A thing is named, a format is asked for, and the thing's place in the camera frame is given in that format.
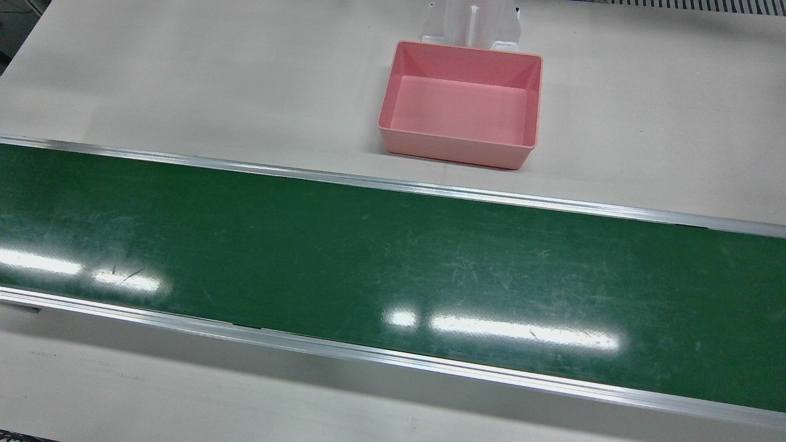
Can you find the aluminium conveyor rail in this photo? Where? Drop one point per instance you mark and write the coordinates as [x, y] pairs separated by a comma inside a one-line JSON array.
[[393, 184], [393, 356]]

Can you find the pink plastic box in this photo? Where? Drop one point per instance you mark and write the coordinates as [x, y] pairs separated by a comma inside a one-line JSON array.
[[460, 110]]

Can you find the black ribbed vent grille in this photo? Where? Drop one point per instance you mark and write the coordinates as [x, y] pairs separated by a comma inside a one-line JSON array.
[[706, 5]]

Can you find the white metal bracket stand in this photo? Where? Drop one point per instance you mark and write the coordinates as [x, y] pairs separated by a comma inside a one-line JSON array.
[[454, 24]]

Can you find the green conveyor belt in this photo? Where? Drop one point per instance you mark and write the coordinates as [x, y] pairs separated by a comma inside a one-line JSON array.
[[368, 258]]

